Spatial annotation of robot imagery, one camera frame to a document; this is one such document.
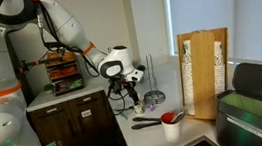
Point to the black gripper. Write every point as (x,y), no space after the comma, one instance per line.
(123,84)

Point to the printed paper cup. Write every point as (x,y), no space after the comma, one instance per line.
(139,108)

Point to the white utensil cup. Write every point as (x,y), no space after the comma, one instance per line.
(172,132)

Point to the wooden cup dispenser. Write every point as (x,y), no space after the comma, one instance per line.
(205,74)

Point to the small purple wrapper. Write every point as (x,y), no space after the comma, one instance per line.
(151,107)

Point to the clear plastic bag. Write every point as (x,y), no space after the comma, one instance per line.
(123,115)

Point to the small potted green plant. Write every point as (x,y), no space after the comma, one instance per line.
(48,87)
(141,67)

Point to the black tongs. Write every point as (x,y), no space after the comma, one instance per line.
(144,125)

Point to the red plastic utensil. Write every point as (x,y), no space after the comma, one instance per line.
(167,117)

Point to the grey plastic utensils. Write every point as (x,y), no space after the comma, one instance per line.
(178,115)

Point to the stack of printed paper cups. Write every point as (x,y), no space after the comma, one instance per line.
(188,76)
(218,69)

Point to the tiered snack rack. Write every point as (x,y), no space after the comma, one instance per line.
(67,85)

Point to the dark wooden cabinet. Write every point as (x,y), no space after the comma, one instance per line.
(60,128)

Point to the window with white blinds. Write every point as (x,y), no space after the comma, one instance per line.
(204,10)

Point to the black steel trash bin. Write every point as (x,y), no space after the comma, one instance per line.
(255,125)

